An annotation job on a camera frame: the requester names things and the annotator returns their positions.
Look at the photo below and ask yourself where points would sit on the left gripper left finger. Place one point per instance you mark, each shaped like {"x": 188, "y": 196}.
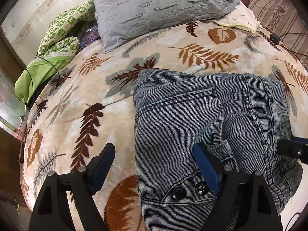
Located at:
{"x": 51, "y": 210}

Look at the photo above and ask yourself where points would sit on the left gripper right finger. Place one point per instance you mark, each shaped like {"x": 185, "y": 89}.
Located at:
{"x": 250, "y": 192}

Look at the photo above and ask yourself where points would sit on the grey acid-wash denim pants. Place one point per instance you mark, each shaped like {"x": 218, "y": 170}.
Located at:
{"x": 238, "y": 118}

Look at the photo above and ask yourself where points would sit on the stained glass wooden door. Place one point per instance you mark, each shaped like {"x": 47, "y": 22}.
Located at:
{"x": 13, "y": 205}

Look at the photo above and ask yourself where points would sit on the black power adapter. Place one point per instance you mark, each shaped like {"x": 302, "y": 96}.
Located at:
{"x": 275, "y": 39}

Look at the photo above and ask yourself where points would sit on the leaf pattern bed blanket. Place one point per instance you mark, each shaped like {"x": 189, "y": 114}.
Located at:
{"x": 93, "y": 105}

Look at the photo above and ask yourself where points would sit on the striped floral sofa cushion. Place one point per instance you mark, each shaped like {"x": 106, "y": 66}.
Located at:
{"x": 282, "y": 18}

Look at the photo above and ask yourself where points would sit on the cream white folded cloth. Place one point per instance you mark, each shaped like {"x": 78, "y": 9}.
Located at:
{"x": 242, "y": 18}

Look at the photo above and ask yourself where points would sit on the green patterned quilt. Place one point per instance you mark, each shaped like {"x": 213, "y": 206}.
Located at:
{"x": 57, "y": 48}

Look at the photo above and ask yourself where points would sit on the purple cloth behind pillow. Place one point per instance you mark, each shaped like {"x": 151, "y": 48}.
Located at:
{"x": 90, "y": 36}

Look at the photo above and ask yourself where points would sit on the grey quilted pillow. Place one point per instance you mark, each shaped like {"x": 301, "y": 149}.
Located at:
{"x": 120, "y": 21}

